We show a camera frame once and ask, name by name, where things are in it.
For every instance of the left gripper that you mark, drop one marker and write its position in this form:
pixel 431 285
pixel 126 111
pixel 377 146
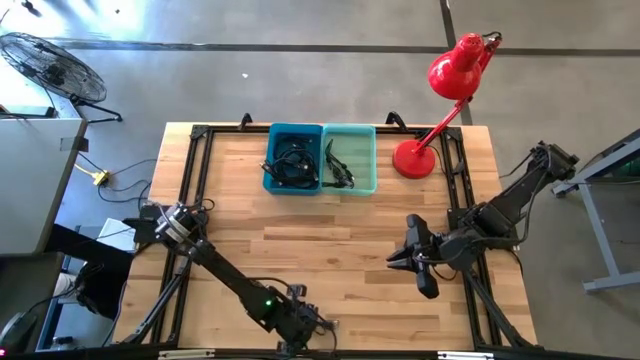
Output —
pixel 300 325

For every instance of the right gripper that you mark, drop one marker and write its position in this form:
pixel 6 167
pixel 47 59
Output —
pixel 425 280

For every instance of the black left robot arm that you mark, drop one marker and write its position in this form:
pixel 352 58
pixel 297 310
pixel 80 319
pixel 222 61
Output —
pixel 225 272

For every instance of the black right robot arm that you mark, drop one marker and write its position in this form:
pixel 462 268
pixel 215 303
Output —
pixel 505 210

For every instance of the red desk lamp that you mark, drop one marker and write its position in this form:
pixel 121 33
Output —
pixel 414 159

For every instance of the teal plastic bin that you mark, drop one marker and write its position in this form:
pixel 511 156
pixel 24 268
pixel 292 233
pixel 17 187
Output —
pixel 362 160

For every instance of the blue plastic bin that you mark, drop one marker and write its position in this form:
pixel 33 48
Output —
pixel 272 145

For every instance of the white paper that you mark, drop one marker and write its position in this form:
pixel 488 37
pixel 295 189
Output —
pixel 117 235

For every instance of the yellow power plug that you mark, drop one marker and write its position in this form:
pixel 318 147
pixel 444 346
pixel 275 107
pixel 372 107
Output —
pixel 102 178

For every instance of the black computer mouse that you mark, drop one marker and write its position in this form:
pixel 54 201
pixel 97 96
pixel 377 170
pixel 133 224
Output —
pixel 17 332

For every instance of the grey table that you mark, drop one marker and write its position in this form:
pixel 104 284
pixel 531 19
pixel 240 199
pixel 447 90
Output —
pixel 35 185

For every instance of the black floor fan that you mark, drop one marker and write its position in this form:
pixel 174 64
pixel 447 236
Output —
pixel 52 67

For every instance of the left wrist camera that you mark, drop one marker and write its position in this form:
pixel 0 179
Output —
pixel 297 291

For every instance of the white metal bracket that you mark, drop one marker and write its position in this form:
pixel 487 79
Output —
pixel 465 355
pixel 185 354

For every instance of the black metal table frame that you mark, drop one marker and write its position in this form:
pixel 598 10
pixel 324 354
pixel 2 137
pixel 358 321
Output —
pixel 170 295

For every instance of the grey metal table frame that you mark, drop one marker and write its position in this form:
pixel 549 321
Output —
pixel 597 230

